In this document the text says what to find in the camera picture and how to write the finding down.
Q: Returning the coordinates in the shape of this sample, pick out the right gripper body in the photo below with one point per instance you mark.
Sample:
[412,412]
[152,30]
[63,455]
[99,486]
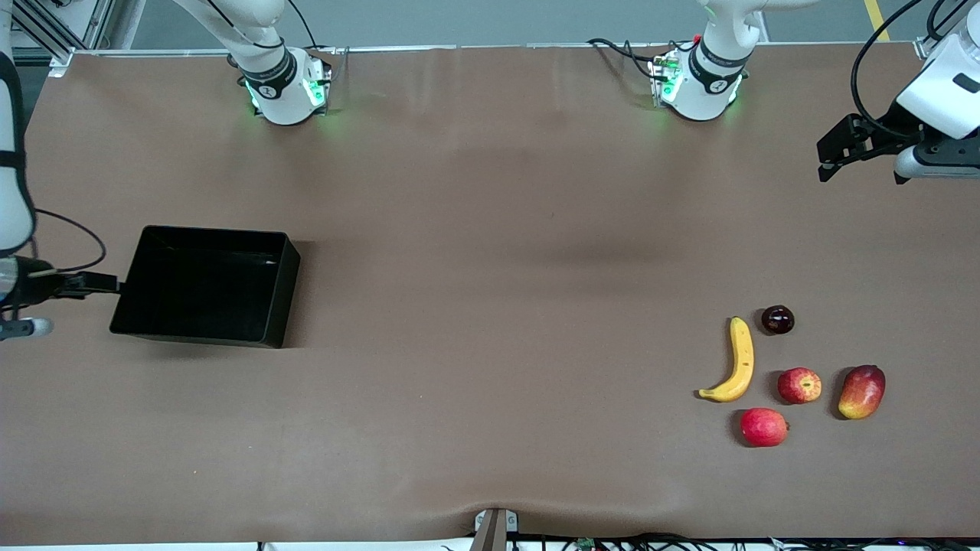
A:
[37,285]

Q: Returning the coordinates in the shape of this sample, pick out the black plastic box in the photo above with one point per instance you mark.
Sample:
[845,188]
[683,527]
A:
[207,291]

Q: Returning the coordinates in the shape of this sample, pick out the yellow banana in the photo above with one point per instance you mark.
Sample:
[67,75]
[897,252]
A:
[741,360]

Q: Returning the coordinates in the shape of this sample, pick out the red yellow apple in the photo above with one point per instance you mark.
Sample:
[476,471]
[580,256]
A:
[799,386]

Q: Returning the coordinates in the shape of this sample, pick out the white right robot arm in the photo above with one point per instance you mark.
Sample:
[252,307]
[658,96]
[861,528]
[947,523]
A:
[287,103]

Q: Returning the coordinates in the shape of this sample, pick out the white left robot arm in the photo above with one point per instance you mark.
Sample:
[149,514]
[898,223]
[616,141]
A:
[700,99]

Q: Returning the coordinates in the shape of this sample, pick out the dark purple plum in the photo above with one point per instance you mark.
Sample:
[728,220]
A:
[777,320]

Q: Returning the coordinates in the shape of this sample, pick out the red yellow mango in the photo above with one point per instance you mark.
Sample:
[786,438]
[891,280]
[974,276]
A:
[861,392]

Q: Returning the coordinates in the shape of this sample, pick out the red pomegranate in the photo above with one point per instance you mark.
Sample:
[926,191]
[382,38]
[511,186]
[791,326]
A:
[763,427]

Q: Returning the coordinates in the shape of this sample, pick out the aluminium corner bracket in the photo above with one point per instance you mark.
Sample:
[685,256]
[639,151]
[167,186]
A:
[928,47]

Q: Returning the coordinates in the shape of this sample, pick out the aluminium profile frame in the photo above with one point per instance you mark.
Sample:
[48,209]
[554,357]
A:
[69,30]

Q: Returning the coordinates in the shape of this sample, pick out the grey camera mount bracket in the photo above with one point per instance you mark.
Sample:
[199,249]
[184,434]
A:
[494,532]

